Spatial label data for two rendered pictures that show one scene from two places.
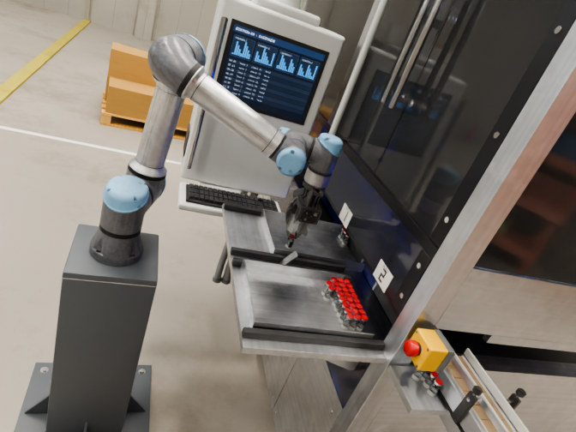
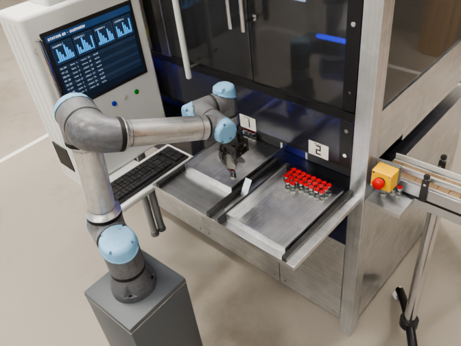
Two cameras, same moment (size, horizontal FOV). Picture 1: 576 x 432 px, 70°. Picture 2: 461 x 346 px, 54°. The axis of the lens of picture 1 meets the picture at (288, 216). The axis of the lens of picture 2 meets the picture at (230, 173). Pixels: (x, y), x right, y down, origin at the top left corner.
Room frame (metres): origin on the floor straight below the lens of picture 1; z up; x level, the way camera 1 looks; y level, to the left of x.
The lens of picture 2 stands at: (-0.06, 0.46, 1.99)
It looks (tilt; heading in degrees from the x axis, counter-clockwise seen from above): 38 degrees down; 339
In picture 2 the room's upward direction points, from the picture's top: 8 degrees counter-clockwise
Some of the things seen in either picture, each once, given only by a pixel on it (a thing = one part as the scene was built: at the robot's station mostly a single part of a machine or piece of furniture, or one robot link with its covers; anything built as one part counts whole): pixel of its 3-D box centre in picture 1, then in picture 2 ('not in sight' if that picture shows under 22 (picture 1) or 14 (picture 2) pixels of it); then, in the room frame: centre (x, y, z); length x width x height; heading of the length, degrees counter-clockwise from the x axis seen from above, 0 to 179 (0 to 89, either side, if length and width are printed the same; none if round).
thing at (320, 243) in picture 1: (310, 239); (236, 157); (1.33, -0.11, 0.90); 0.34 x 0.26 x 0.04; 112
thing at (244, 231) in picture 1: (301, 272); (256, 187); (1.15, -0.11, 0.87); 0.70 x 0.48 x 0.02; 22
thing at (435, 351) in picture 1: (428, 350); (385, 176); (0.83, -0.44, 0.99); 0.08 x 0.07 x 0.07; 112
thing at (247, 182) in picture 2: (273, 257); (237, 194); (1.11, 0.00, 0.91); 0.14 x 0.03 x 0.06; 112
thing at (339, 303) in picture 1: (339, 302); (303, 187); (1.01, -0.23, 0.90); 0.18 x 0.02 x 0.05; 21
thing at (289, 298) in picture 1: (303, 299); (285, 205); (0.97, -0.13, 0.90); 0.34 x 0.26 x 0.04; 111
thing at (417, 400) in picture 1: (421, 389); (391, 198); (0.83, -0.48, 0.87); 0.14 x 0.13 x 0.02; 112
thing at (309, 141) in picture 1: (293, 145); (202, 112); (1.17, 0.06, 1.25); 0.11 x 0.11 x 0.08; 6
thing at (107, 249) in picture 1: (118, 237); (130, 274); (1.01, 0.45, 0.84); 0.15 x 0.15 x 0.10
